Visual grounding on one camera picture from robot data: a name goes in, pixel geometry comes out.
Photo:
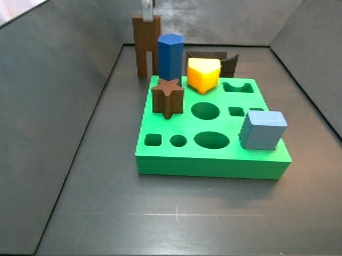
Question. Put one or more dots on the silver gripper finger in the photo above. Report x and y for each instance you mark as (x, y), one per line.
(148, 10)

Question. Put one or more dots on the brown two-legged peg block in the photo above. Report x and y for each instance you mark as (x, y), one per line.
(146, 34)

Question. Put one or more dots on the green shape sorter board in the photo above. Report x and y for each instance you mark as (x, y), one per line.
(197, 143)

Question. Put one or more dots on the blue octagonal prism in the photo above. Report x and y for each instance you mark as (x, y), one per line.
(170, 50)

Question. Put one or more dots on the yellow rounded block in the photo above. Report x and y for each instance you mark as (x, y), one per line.
(204, 72)

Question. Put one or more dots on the brown star block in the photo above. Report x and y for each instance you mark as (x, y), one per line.
(168, 98)

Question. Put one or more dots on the light blue cube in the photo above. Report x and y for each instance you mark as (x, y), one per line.
(263, 130)

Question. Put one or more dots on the black curved bracket stand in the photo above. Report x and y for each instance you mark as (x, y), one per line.
(228, 62)

